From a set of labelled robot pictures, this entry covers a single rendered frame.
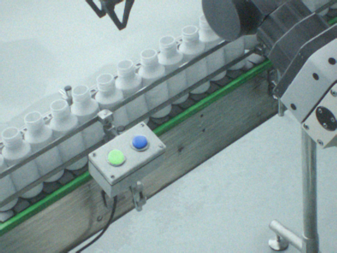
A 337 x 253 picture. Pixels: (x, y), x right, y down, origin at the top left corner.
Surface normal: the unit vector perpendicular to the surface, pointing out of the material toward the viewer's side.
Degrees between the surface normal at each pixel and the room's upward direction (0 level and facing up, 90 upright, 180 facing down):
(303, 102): 90
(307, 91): 90
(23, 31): 0
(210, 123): 90
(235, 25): 89
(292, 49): 61
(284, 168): 0
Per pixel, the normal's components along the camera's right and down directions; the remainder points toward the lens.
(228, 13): -0.78, 0.49
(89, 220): 0.61, 0.47
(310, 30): 0.03, -0.30
